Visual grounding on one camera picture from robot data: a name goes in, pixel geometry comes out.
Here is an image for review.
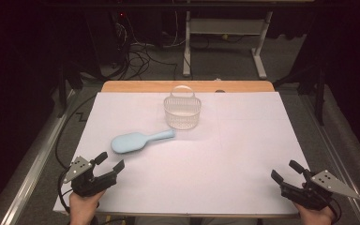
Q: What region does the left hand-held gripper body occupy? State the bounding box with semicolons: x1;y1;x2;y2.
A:
63;155;119;198

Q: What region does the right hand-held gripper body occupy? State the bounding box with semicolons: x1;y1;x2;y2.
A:
279;170;360;211

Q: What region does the light blue hairbrush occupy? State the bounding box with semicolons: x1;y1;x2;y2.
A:
111;128;176;155

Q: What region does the white plastic basket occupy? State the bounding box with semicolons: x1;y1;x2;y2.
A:
163;84;203;131

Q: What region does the person's right hand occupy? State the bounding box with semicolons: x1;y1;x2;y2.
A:
292;202;338;225

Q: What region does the person's left hand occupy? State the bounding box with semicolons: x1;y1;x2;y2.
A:
68;189;107;225

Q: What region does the black metal stand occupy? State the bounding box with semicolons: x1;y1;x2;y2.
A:
273;62;330;127
56;59;103;118

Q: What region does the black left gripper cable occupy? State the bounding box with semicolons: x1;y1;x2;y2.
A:
57;168;77;216

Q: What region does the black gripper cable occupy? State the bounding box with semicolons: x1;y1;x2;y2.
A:
57;168;77;216
326;198;342;225

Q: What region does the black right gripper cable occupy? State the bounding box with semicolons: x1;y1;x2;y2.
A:
326;198;342;225

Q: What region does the aluminium floor rail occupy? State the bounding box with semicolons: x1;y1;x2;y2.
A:
0;88;77;225
299;93;360;225

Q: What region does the long black floor cable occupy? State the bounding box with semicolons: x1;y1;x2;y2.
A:
54;94;98;171

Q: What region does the bundle of floor cables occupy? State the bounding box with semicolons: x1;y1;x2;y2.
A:
111;12;180;81

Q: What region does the white metal desk frame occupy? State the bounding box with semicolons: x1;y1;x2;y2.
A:
182;10;275;81

